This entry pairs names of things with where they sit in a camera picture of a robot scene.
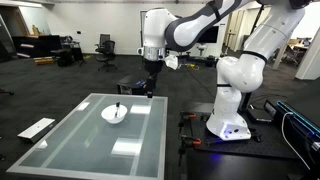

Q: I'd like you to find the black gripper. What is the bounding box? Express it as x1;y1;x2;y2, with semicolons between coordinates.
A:
143;59;165;99

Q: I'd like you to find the black and white pen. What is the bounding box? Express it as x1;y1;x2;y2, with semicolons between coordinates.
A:
114;101;121;118

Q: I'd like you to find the white round bowl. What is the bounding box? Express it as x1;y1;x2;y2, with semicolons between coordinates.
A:
100;103;128;125

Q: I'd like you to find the black equipment case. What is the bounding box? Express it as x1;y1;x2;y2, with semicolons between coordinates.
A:
116;73;150;96

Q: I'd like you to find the black office chair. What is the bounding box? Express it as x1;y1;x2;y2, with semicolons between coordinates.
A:
98;33;111;48
95;40;118;72

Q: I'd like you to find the black small control box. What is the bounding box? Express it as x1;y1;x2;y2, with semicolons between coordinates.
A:
247;107;275;123

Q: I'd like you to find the yellow floor object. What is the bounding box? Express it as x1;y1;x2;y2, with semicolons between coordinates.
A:
33;56;56;66

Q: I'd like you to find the black low cabinet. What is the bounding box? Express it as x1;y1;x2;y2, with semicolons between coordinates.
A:
11;34;63;60

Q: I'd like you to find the white flat box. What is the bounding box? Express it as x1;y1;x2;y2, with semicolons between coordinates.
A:
17;117;57;144

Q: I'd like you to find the black device with blue light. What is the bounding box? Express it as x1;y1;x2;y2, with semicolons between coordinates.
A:
263;99;320;148

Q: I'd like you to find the yellow cable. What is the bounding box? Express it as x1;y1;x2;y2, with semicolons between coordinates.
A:
185;63;201;71

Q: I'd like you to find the orange handled black clamp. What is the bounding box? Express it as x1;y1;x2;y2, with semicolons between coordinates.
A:
178;134;203;165
179;112;198;134

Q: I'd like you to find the black wall monitor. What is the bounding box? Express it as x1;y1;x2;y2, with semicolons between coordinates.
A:
197;25;220;44

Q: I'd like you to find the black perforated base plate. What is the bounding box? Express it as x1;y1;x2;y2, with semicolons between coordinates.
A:
179;111;301;160

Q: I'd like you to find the white cable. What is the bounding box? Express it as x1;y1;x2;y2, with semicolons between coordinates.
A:
281;111;312;171

